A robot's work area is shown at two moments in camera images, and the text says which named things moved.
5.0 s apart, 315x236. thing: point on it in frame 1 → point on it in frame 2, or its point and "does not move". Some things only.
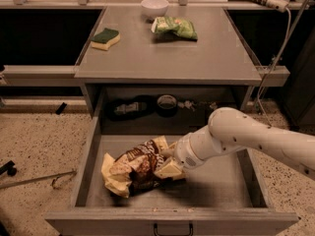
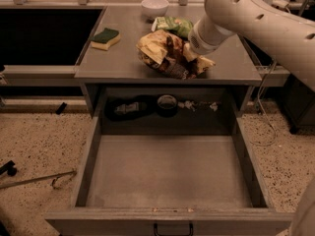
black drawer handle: [191, 231] does not move
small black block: [61, 108] does not move
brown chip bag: [134, 170] → [166, 52]
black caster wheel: [9, 168] does not move
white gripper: [184, 154] → [201, 43]
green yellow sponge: [105, 38] does not move
